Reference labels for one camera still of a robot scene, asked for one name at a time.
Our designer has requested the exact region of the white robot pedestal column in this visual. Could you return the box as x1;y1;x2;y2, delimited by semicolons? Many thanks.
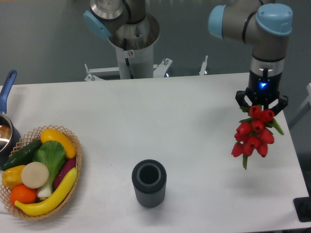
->
109;13;160;79

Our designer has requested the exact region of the white frame at right edge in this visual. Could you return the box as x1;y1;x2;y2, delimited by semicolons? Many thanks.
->
288;83;311;130

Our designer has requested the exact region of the yellow bell pepper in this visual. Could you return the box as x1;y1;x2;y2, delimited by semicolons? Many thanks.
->
1;165;26;189

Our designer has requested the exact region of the blue handled saucepan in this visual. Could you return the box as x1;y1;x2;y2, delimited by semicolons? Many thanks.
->
0;70;20;166

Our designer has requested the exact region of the long yellow banana squash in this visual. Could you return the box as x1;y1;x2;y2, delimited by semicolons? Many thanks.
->
15;167;78;216

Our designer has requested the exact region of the dark green cucumber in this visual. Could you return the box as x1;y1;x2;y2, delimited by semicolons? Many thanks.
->
0;140;42;171

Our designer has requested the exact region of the orange fruit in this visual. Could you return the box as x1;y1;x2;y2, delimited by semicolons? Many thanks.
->
10;184;37;206

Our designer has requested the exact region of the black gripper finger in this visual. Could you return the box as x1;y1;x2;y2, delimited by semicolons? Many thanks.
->
268;95;288;115
235;89;254;108

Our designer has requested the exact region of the beige round disc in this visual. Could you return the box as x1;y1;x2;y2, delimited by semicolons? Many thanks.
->
21;162;49;189

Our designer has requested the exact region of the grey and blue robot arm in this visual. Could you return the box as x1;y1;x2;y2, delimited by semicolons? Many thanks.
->
83;0;293;114

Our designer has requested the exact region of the purple sweet potato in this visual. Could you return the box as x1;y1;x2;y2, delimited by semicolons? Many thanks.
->
53;158;76;190

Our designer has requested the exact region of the red tulip bouquet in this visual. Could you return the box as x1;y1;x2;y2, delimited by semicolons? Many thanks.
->
231;105;284;169

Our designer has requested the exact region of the green bok choy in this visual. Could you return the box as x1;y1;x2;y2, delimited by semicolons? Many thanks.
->
32;141;66;200

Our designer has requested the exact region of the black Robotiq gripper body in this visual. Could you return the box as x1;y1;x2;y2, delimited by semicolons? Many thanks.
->
246;71;282;107

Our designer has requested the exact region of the dark grey ribbed vase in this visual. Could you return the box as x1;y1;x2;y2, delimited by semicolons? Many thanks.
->
131;159;167;208

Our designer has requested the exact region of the woven wicker basket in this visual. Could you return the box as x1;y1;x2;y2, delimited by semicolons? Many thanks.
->
0;125;82;220

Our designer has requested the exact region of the black device at table edge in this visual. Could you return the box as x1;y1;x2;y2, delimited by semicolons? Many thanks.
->
293;197;311;222

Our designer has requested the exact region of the white metal base frame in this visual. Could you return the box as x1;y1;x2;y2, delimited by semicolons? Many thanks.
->
84;55;209;82

